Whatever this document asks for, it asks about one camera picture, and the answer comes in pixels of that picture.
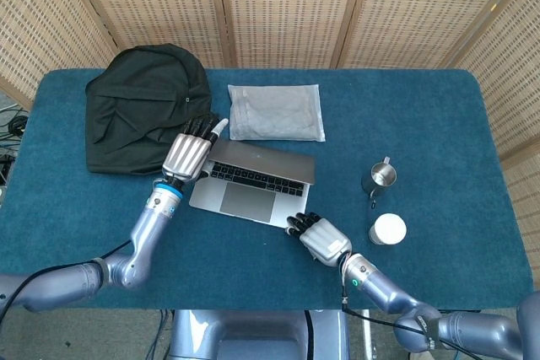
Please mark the blue carpet table cover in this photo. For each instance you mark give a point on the blue carpet table cover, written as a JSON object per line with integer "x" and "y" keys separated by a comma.
{"x": 443, "y": 124}

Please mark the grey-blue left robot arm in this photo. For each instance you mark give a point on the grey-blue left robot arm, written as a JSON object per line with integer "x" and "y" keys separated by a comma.
{"x": 143, "y": 238}

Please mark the silver laptop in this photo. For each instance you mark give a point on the silver laptop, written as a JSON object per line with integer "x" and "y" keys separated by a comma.
{"x": 249, "y": 202}

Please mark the black fabric backpack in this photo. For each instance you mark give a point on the black fabric backpack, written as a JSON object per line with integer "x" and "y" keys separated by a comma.
{"x": 139, "y": 103}

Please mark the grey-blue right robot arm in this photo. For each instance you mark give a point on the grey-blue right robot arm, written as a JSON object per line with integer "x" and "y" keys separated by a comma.
{"x": 388, "y": 292}

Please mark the white table leg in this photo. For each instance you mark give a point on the white table leg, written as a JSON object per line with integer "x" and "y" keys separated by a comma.
{"x": 366, "y": 334}

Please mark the stainless steel cup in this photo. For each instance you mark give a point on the stainless steel cup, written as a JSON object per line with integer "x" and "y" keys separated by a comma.
{"x": 377, "y": 176}

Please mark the white paper cup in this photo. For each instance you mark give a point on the white paper cup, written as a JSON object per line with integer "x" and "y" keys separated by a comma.
{"x": 388, "y": 229}

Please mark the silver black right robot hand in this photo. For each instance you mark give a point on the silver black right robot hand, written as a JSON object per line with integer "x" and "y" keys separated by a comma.
{"x": 325, "y": 242}

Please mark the wooden woven folding screen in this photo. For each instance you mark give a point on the wooden woven folding screen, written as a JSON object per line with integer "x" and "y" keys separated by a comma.
{"x": 287, "y": 6}

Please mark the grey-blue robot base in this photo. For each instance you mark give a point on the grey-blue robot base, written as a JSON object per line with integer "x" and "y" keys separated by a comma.
{"x": 253, "y": 334}

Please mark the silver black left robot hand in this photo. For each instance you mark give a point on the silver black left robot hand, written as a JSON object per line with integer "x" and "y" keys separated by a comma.
{"x": 185, "y": 155}

